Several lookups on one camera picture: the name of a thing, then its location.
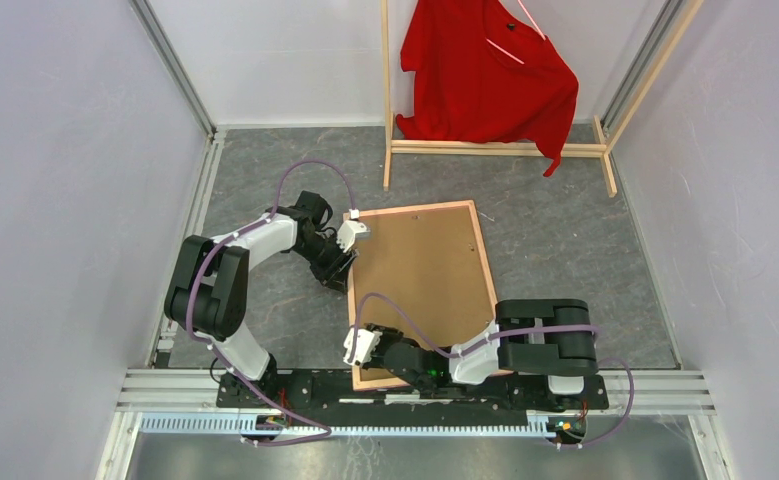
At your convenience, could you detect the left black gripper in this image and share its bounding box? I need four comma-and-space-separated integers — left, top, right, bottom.
291, 234, 358, 296

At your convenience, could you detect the pink wooden picture frame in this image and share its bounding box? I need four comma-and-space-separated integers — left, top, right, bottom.
345, 198, 517, 392

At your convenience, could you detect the brown cardboard backing board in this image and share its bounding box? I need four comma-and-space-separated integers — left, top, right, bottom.
353, 205, 496, 383

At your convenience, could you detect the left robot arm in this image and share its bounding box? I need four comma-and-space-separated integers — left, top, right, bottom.
164, 191, 370, 408

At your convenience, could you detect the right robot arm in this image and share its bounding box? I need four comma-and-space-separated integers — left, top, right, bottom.
343, 293, 599, 408

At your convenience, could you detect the red t-shirt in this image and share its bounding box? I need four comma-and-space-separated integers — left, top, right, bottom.
396, 1, 579, 177

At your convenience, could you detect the wooden clothes rack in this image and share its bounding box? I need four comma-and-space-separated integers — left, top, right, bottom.
380, 0, 704, 198

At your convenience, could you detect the pink clothes hanger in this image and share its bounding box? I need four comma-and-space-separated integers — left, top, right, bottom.
482, 1, 547, 67

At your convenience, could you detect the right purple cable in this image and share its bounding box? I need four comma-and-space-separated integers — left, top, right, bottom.
349, 292, 635, 450

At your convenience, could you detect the purple cable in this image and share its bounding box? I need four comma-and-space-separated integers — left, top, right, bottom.
184, 158, 358, 448
349, 292, 635, 450

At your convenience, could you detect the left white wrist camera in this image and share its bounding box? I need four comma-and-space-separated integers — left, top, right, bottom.
336, 209, 371, 253

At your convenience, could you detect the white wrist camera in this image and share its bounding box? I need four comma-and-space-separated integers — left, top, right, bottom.
343, 327, 382, 367
336, 209, 371, 253

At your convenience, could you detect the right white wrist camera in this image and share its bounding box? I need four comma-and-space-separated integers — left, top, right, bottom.
343, 327, 382, 367

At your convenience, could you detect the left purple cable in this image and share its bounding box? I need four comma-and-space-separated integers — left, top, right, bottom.
184, 158, 358, 448

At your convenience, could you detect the white slotted cable duct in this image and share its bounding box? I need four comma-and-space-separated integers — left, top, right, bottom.
138, 413, 555, 439

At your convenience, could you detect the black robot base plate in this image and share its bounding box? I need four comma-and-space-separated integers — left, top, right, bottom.
215, 368, 610, 429

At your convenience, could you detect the aluminium rail frame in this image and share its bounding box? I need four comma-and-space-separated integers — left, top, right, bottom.
94, 0, 735, 480

